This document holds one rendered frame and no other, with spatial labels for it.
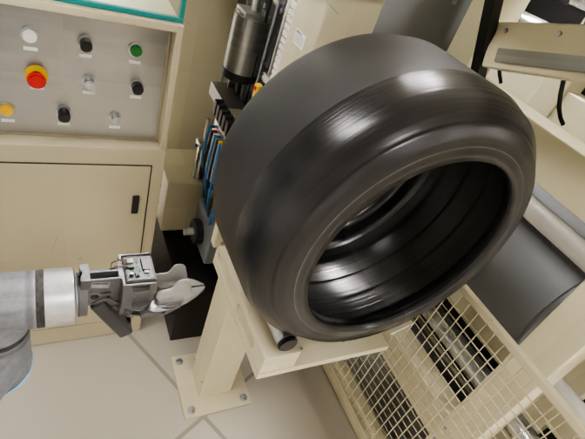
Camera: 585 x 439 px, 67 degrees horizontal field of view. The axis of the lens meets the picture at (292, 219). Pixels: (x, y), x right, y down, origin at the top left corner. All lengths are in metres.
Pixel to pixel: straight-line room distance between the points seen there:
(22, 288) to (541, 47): 1.03
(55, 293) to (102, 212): 0.79
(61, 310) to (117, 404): 1.13
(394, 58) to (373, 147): 0.18
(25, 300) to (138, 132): 0.78
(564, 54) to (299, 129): 0.58
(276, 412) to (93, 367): 0.73
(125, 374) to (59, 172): 0.86
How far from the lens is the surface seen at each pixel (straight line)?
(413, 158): 0.65
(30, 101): 1.37
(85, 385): 1.91
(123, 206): 1.52
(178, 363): 1.94
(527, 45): 1.10
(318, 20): 0.97
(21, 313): 0.76
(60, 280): 0.77
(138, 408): 1.86
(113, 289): 0.78
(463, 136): 0.69
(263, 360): 0.98
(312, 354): 1.09
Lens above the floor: 1.65
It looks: 36 degrees down
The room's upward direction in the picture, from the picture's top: 21 degrees clockwise
